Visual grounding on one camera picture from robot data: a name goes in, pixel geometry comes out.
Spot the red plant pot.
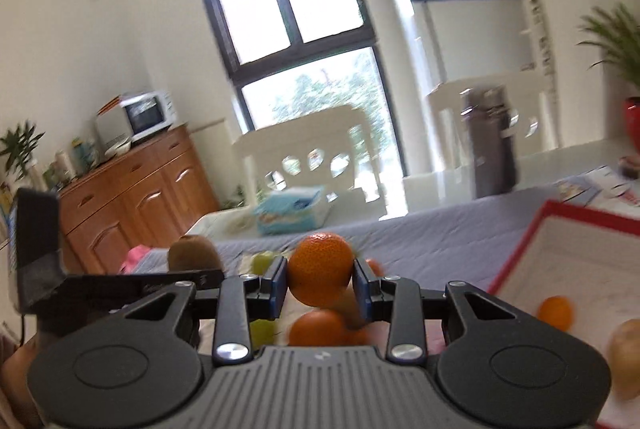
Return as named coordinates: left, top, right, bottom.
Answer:
left=622, top=96, right=640, bottom=140

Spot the white microwave oven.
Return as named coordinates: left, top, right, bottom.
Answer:
left=120, top=90, right=178, bottom=142

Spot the small green houseplant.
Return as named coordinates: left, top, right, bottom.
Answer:
left=0, top=122, right=46, bottom=182

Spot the small green apple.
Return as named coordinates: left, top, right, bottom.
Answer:
left=251, top=250, right=281, bottom=275

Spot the white orange kitchen appliance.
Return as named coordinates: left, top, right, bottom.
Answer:
left=95, top=95, right=133, bottom=155

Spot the brown kiwi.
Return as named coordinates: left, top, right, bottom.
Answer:
left=167, top=234, right=224, bottom=272

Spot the person's left forearm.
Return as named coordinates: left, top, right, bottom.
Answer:
left=0, top=334, right=46, bottom=429

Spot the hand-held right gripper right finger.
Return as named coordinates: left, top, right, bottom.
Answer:
left=352, top=258, right=543, bottom=365

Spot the pink cloth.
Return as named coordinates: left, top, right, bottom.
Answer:
left=119, top=245, right=168, bottom=275

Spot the lilac quilted printed blanket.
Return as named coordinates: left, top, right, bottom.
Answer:
left=120, top=165, right=640, bottom=360

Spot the blue tissue box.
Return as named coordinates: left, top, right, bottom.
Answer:
left=252, top=186, right=333, bottom=235

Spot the red cardboard box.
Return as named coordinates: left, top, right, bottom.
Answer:
left=487, top=199, right=640, bottom=429

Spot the white shelf rack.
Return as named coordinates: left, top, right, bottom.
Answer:
left=520, top=0, right=556, bottom=77

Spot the white plastic chair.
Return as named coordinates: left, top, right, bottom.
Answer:
left=232, top=104, right=388, bottom=220
left=425, top=72, right=561, bottom=175

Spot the dark framed window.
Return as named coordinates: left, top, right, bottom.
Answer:
left=192, top=0, right=408, bottom=190

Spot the large orange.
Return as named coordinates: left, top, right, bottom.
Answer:
left=287, top=233, right=355, bottom=308
left=289, top=309, right=351, bottom=347

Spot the green bromeliad plant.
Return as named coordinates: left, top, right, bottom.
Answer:
left=577, top=2, right=640, bottom=95

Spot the grey thermos bottle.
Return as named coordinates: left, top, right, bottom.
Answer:
left=462, top=86, right=521, bottom=200

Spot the glass jar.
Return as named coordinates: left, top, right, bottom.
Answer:
left=71, top=138, right=98, bottom=172

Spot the wooden cabinet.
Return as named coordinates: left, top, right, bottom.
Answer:
left=57, top=124, right=221, bottom=275

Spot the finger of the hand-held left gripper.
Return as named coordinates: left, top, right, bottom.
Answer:
left=62, top=270, right=226, bottom=310

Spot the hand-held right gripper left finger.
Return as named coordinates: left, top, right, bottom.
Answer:
left=107, top=256, right=291, bottom=365

